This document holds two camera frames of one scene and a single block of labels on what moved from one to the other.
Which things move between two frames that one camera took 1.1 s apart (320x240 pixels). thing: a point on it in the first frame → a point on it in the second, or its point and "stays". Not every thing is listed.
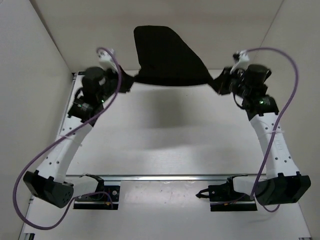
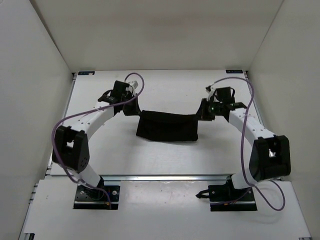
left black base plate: [105, 197] stays
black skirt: [165, 59] → [167, 126]
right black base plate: [224, 197] stays
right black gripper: [219, 84] → [202, 114]
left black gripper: [128, 80] → [136, 110]
